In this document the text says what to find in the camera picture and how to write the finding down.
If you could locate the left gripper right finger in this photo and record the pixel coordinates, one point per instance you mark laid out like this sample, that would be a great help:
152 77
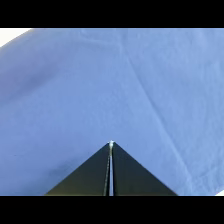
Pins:
133 176

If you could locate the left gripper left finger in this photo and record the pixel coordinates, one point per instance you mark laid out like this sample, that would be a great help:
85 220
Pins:
90 176

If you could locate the navy blue pants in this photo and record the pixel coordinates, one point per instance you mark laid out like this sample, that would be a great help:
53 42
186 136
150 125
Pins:
83 86

